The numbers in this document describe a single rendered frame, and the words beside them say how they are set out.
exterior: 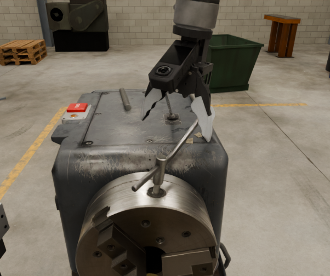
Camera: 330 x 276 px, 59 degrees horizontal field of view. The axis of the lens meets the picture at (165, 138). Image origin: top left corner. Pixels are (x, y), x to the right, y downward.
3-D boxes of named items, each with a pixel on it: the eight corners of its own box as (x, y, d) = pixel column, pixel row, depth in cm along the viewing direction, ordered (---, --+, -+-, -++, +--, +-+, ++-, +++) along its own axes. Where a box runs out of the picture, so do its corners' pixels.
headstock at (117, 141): (91, 167, 139) (81, 87, 122) (191, 164, 142) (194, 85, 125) (61, 275, 86) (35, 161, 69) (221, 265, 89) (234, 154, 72)
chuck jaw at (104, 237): (130, 249, 67) (94, 218, 62) (148, 238, 65) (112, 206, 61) (129, 294, 57) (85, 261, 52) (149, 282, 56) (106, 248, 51)
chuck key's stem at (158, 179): (156, 207, 62) (164, 160, 57) (147, 203, 62) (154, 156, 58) (161, 202, 63) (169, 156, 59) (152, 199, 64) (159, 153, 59)
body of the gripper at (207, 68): (209, 92, 60) (221, 30, 55) (193, 102, 53) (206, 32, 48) (176, 83, 63) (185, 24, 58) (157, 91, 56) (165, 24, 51)
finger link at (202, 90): (218, 111, 54) (200, 67, 53) (216, 113, 53) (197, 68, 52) (197, 119, 57) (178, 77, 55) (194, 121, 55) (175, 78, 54)
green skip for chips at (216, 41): (183, 78, 612) (184, 35, 574) (225, 75, 633) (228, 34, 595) (207, 98, 496) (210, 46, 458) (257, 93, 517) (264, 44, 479)
